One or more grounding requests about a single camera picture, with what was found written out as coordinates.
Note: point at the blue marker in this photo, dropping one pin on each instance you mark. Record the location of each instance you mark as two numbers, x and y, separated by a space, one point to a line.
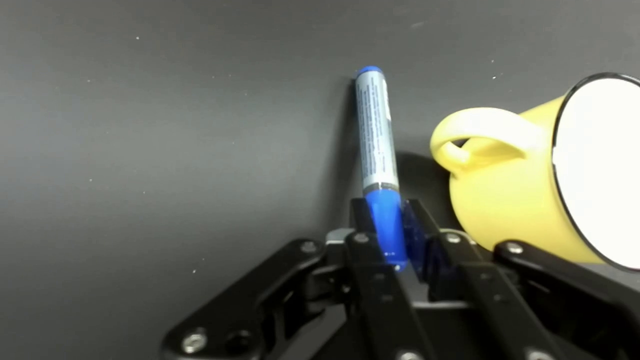
376 133

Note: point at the yellow enamel cup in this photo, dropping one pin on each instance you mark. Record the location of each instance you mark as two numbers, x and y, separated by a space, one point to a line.
506 207

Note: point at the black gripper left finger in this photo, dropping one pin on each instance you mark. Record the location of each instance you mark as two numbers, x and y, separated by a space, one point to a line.
266 301

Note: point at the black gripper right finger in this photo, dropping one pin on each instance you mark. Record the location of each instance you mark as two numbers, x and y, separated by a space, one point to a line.
506 312

